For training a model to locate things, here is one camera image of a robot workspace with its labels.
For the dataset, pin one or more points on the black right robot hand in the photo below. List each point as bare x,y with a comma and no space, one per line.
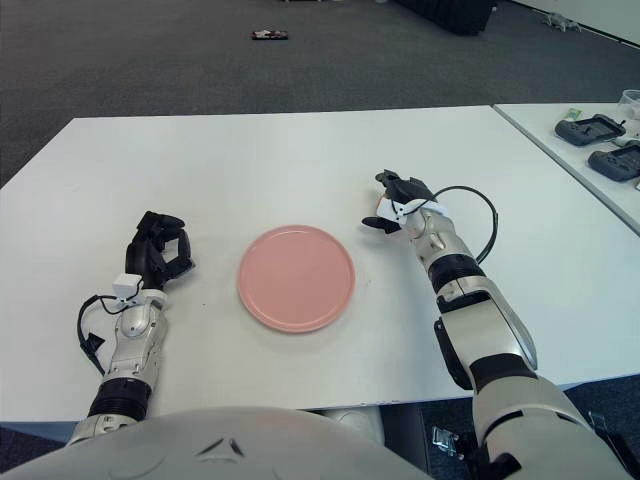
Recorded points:
412,190

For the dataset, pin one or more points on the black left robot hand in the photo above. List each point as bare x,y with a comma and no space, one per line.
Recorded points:
137,255

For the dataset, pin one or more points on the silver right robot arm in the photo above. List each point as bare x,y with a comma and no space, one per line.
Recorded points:
480,320

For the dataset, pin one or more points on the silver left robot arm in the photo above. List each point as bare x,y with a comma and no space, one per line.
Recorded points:
132,325

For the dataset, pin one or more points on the pink round plate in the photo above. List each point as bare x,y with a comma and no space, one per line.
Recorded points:
295,280

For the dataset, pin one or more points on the green paper packet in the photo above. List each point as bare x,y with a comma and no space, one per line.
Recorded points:
574,113

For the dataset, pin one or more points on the large black case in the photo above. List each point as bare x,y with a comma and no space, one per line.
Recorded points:
460,17

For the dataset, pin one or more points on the dark grey handheld controller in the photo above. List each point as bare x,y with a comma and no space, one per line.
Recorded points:
617,162
590,130

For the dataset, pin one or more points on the grey robot torso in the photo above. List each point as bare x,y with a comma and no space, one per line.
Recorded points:
225,445

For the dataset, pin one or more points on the dark flat tray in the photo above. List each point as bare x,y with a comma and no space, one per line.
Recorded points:
270,35

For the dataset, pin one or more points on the small grey quadruped robot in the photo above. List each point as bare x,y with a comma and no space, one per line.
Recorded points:
557,20

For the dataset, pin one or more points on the clear plastic container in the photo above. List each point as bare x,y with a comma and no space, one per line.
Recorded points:
632,102

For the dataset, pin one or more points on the silver metal bracket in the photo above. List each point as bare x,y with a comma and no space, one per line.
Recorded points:
447,440

